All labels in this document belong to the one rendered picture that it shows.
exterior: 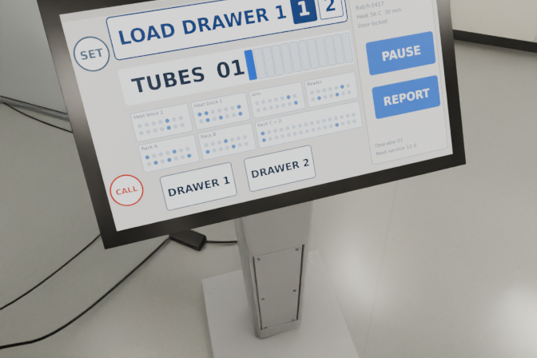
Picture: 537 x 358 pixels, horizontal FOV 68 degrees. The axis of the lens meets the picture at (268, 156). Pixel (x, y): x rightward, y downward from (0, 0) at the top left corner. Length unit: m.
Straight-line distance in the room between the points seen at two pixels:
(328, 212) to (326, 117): 1.17
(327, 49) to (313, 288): 1.08
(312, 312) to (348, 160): 0.97
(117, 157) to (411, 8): 0.43
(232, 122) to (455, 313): 1.26
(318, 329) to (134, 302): 0.66
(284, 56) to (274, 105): 0.06
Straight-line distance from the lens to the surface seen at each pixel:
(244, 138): 0.52
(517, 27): 2.71
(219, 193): 0.53
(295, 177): 0.54
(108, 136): 0.53
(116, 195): 0.54
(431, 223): 1.76
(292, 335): 1.44
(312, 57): 0.54
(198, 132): 0.51
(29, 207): 2.02
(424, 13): 0.61
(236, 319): 1.46
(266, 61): 0.52
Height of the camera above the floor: 1.42
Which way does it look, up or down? 49 degrees down
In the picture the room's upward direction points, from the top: 2 degrees counter-clockwise
